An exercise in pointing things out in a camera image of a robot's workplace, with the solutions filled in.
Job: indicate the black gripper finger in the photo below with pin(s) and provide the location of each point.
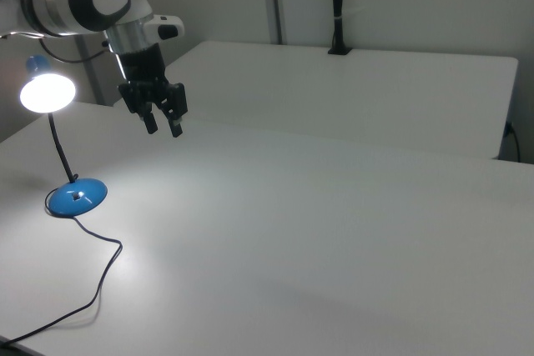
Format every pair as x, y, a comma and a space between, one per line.
177, 106
137, 103

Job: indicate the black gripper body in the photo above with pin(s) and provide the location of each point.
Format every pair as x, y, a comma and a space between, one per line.
144, 66

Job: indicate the blue gooseneck desk lamp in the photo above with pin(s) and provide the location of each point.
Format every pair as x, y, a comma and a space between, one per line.
75, 199

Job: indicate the black clamped camera pole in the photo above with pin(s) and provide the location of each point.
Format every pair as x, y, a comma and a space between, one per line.
337, 1

